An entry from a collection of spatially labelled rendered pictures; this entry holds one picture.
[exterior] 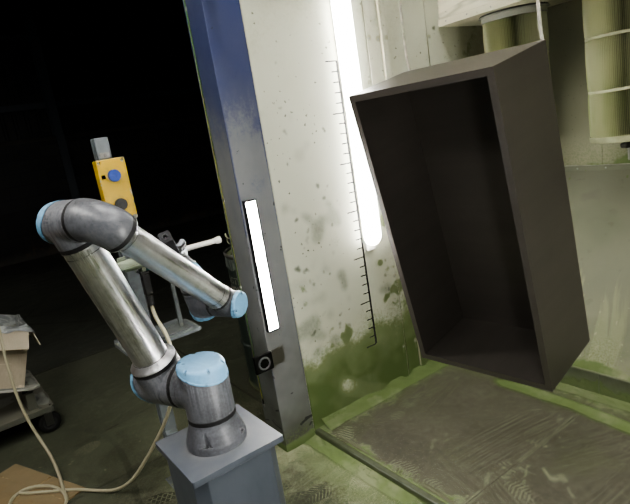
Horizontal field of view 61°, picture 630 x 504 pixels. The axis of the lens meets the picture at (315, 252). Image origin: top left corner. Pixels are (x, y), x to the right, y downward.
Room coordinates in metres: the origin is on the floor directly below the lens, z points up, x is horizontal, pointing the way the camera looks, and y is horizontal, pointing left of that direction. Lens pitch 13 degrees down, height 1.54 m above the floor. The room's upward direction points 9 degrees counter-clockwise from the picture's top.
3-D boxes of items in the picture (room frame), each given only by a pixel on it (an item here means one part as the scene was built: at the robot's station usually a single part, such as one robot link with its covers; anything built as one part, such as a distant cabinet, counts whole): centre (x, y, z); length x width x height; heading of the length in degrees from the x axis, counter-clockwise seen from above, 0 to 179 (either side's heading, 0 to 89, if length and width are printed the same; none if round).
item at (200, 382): (1.55, 0.41, 0.83); 0.17 x 0.15 x 0.18; 57
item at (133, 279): (2.33, 0.82, 0.82); 0.06 x 0.06 x 1.64; 34
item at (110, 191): (2.28, 0.78, 1.42); 0.12 x 0.06 x 0.26; 124
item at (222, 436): (1.54, 0.40, 0.69); 0.19 x 0.19 x 0.10
